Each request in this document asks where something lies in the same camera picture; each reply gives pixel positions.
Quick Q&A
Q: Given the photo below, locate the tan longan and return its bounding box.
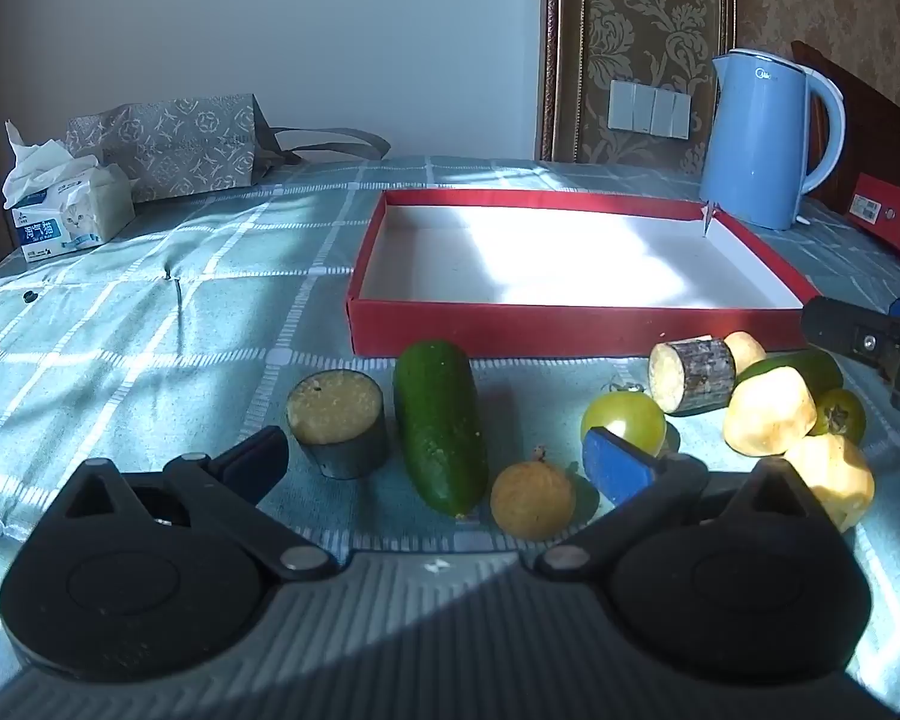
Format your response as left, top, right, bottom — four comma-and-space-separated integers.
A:
490, 448, 577, 541
724, 331, 767, 374

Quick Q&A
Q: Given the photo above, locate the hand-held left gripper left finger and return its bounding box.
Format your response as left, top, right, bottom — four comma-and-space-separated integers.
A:
64, 425, 338, 583

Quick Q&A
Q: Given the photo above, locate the grey-bark sugarcane segment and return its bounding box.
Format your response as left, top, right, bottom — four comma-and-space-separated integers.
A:
648, 335, 737, 418

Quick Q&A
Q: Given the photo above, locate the red cardboard box tray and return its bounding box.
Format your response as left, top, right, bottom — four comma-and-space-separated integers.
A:
347, 189, 823, 359

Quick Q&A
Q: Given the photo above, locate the teal checked tablecloth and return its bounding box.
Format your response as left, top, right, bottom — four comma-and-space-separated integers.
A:
0, 155, 900, 720

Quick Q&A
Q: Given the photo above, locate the whole green cucumber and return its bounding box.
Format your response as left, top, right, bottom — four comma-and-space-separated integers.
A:
393, 340, 490, 518

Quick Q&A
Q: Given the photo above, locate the blue electric kettle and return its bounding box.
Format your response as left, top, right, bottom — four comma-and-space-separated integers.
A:
699, 49, 848, 232

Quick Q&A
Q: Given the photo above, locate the white tissue pack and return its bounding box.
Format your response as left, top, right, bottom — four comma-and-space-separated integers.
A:
1, 118, 137, 264

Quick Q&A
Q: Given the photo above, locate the cut green cucumber half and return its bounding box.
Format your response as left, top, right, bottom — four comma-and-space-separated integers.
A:
735, 349, 845, 410

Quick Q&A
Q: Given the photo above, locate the large yellow potato chunk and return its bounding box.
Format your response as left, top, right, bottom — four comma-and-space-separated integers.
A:
723, 369, 819, 458

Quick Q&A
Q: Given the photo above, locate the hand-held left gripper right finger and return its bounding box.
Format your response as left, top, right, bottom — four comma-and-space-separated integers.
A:
532, 426, 827, 580

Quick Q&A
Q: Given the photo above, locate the green tomato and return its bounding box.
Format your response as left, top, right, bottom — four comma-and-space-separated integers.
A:
808, 388, 867, 445
581, 386, 668, 458

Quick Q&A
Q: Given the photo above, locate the dark sugarcane segment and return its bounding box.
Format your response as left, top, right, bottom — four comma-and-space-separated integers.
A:
285, 369, 391, 481

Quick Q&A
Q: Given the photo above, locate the white wall switch panel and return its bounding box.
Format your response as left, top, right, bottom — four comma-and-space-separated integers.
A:
608, 79, 692, 140

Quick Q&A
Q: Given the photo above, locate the red carton with label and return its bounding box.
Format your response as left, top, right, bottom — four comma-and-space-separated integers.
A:
844, 172, 900, 277

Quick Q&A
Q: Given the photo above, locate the grey patterned gift bag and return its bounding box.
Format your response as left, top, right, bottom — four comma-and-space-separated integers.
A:
66, 94, 392, 204

